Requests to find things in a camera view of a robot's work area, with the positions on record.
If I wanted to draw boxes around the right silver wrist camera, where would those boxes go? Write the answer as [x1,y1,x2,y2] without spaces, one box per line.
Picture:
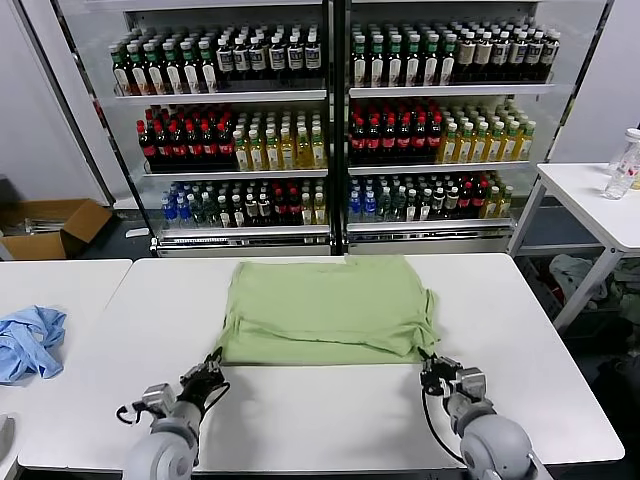
[452,367,487,401]

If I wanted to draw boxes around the red cap cola bottle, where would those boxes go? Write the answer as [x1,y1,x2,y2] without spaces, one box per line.
[349,117,367,165]
[217,119,236,168]
[472,180,488,219]
[429,114,446,163]
[184,121,204,170]
[397,115,415,164]
[272,188,289,225]
[201,121,220,169]
[286,188,303,225]
[413,115,431,164]
[137,122,156,171]
[365,117,383,165]
[381,115,399,164]
[152,122,172,171]
[458,182,475,219]
[168,122,188,170]

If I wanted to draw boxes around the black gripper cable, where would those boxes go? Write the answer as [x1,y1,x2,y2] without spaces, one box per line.
[421,387,469,464]
[199,380,231,416]

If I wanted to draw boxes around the clear plastic bottle white cap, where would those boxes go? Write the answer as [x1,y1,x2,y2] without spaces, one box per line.
[603,127,640,200]

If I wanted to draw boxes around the crumpled light blue shirt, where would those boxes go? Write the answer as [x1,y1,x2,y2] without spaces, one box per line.
[0,304,68,385]

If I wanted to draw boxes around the dull green crumpled garment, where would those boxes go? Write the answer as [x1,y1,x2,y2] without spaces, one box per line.
[610,259,640,321]

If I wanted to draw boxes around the grey white crumpled garment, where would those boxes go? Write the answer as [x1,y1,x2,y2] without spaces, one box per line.
[548,253,609,309]

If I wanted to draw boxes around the light green polo shirt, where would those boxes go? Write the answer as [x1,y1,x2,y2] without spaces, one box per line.
[212,254,442,367]

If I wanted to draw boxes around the bundle of metal rods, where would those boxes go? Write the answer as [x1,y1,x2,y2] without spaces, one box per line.
[0,215,69,236]

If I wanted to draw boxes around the black camera cable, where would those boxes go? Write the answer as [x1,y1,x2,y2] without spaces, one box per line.
[115,399,151,426]

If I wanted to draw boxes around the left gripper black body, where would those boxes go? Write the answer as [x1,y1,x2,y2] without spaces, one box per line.
[180,364,225,405]

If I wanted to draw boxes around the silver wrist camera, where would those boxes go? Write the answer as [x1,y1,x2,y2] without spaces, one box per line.
[141,383,177,417]
[452,367,487,401]

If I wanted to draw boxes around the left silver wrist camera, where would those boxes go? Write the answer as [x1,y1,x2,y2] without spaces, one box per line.
[141,383,177,417]

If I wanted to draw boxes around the white side table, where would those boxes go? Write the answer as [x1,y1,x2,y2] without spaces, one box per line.
[505,161,640,332]

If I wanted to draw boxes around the open cardboard box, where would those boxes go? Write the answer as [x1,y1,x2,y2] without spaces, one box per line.
[0,198,114,261]

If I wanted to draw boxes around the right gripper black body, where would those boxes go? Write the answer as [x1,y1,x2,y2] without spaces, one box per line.
[420,360,464,397]

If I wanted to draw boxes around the glass front beverage cooler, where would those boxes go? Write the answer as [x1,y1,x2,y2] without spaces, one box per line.
[49,0,346,259]
[339,0,615,257]

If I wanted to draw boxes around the dark bottle tan label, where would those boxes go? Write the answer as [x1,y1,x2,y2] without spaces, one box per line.
[474,30,494,82]
[457,31,478,82]

